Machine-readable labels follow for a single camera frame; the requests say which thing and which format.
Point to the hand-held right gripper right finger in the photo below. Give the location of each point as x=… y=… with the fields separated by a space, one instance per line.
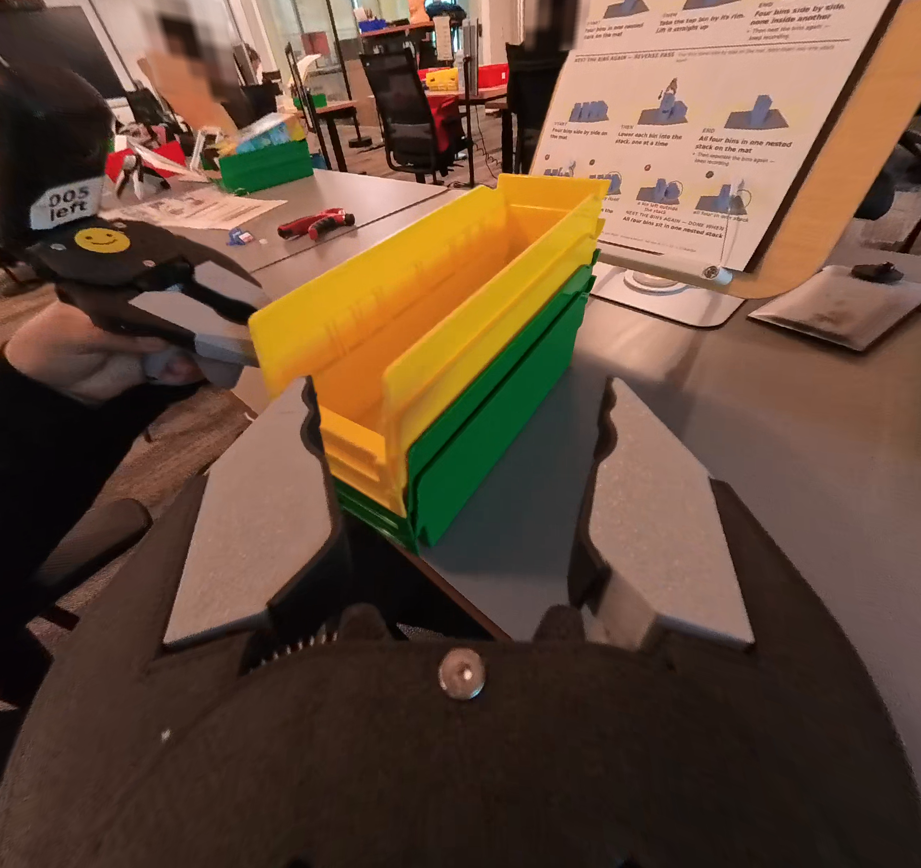
x=662 y=522

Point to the red and black pliers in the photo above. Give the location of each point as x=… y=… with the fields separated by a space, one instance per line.
x=324 y=222

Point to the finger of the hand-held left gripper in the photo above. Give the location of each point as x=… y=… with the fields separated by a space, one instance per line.
x=216 y=350

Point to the blue patterned carton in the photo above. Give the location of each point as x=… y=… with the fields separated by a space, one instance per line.
x=270 y=132

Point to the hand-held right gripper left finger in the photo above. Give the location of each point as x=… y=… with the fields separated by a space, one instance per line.
x=252 y=522

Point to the black monitor screen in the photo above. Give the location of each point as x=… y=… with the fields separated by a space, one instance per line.
x=57 y=47

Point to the red crate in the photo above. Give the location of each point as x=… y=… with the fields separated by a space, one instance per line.
x=491 y=76

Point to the instruction sheet on board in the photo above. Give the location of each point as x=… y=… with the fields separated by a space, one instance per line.
x=849 y=184

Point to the green bin with packets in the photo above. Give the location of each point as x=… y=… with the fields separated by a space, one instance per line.
x=266 y=170

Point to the grey flat pouch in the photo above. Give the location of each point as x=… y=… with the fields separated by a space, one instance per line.
x=827 y=306

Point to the small black knob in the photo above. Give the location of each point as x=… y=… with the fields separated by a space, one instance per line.
x=878 y=272

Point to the printed paper sheets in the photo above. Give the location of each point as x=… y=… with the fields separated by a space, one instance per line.
x=194 y=209

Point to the person's left hand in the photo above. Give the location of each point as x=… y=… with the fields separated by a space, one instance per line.
x=79 y=360

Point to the person's left forearm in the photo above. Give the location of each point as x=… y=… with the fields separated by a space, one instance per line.
x=57 y=450

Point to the yellow plastic bin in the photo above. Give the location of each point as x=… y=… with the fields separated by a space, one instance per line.
x=338 y=328
x=367 y=486

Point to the white metal stand base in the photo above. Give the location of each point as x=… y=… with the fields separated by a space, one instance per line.
x=647 y=306

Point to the yellow crate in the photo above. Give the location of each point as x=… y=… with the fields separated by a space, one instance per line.
x=442 y=80

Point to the printed instruction sheet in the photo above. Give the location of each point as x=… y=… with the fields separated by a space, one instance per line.
x=719 y=91

